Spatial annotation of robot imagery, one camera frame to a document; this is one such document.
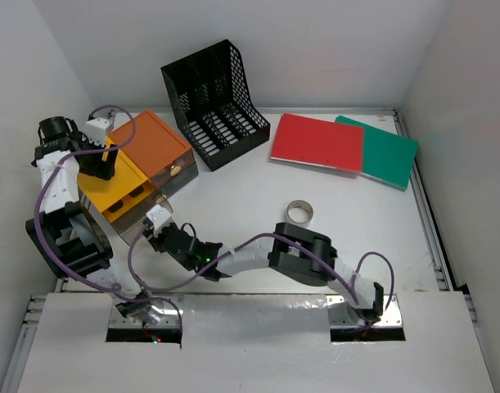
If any clear brown small drawer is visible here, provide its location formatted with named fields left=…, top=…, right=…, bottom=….
left=110, top=192, right=173, bottom=245

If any white tape roll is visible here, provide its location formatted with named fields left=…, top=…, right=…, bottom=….
left=285, top=200, right=314, bottom=228

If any red notebook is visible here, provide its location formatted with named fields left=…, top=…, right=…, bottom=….
left=270, top=114, right=364, bottom=173

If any green notebook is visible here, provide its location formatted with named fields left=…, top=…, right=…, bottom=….
left=336, top=115, right=419, bottom=190

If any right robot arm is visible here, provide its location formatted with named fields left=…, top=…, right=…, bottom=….
left=142, top=222, right=385, bottom=325

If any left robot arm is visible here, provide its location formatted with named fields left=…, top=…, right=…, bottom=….
left=25, top=115, right=161, bottom=323

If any orange yellow drawer organizer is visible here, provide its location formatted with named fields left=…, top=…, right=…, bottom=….
left=79, top=110, right=198, bottom=243

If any black mesh file rack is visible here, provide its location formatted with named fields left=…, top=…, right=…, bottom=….
left=161, top=39, right=271, bottom=171

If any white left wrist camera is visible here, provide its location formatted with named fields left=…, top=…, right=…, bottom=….
left=83, top=118, right=113, bottom=147

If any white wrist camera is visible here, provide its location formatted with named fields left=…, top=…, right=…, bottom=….
left=145, top=205, right=173, bottom=237
left=83, top=118, right=113, bottom=147

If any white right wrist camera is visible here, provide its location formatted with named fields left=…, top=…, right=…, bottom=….
left=145, top=205, right=173, bottom=237

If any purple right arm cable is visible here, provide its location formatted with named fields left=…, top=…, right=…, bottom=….
left=128, top=224, right=396, bottom=328

